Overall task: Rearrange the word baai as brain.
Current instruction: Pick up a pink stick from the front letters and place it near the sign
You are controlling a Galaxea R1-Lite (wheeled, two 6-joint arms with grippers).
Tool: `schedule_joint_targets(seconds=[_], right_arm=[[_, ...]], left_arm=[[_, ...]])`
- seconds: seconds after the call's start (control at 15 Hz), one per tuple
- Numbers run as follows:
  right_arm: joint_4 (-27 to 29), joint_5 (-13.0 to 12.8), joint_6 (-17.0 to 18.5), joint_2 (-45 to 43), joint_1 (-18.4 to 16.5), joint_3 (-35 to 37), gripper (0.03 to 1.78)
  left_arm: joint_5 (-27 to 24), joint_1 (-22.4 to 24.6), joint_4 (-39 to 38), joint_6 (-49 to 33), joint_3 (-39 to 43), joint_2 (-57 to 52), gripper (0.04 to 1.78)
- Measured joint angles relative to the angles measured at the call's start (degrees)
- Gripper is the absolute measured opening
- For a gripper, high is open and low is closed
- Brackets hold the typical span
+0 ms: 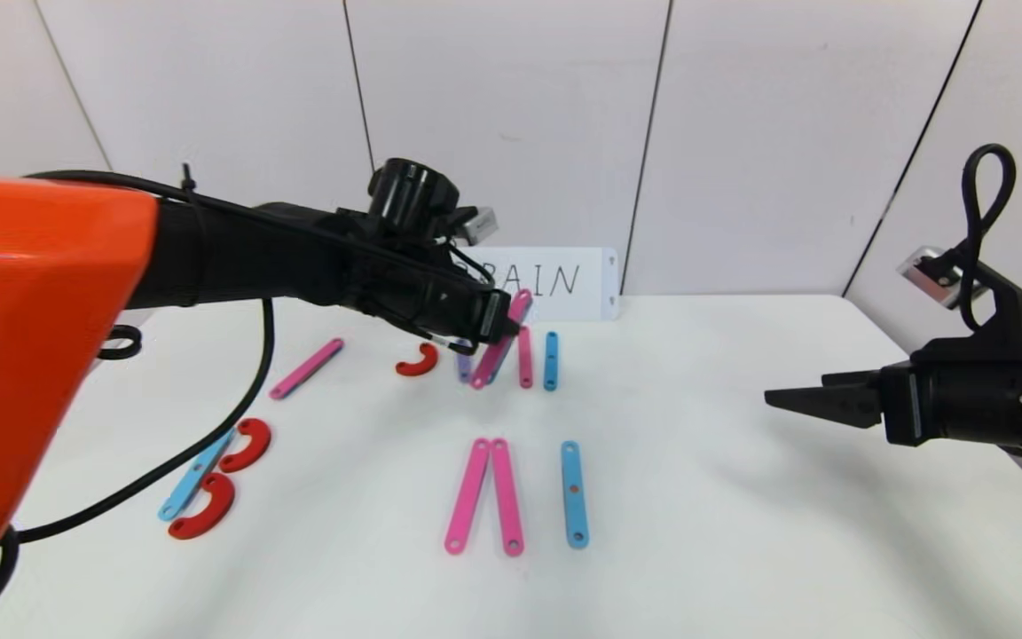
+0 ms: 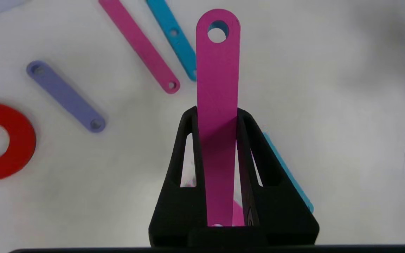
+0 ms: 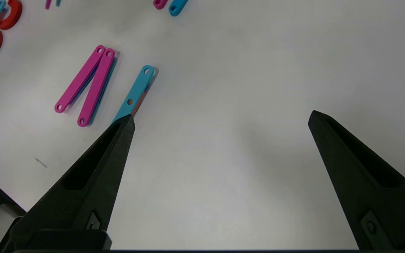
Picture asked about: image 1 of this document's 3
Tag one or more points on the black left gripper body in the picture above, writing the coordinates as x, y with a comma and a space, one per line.
491, 318

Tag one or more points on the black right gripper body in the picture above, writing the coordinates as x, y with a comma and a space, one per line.
903, 405

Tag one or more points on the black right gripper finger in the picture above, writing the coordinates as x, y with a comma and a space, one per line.
852, 379
821, 406

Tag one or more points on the long pink bar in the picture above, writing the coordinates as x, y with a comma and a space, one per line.
489, 368
468, 495
307, 368
507, 497

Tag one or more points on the red C-shaped piece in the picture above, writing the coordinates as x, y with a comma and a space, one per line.
214, 515
422, 367
260, 442

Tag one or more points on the orange and black left arm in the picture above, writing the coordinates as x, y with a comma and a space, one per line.
32, 311

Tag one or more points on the white sign reading BRAIN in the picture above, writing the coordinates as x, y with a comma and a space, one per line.
595, 293

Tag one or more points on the short purple bar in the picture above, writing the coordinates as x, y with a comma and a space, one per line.
463, 373

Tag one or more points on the short pink bar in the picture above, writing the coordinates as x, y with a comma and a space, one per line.
525, 366

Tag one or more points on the short blue bar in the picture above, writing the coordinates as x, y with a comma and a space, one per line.
551, 368

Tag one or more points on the long blue bar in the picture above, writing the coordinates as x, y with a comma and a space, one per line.
181, 495
574, 510

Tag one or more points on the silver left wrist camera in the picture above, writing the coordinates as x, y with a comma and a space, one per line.
478, 224

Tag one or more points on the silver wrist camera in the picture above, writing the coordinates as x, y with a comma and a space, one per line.
478, 224
928, 275

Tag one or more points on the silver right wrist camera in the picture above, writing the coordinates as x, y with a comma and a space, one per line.
928, 275

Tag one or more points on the black right camera bracket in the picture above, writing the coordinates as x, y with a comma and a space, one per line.
1008, 311

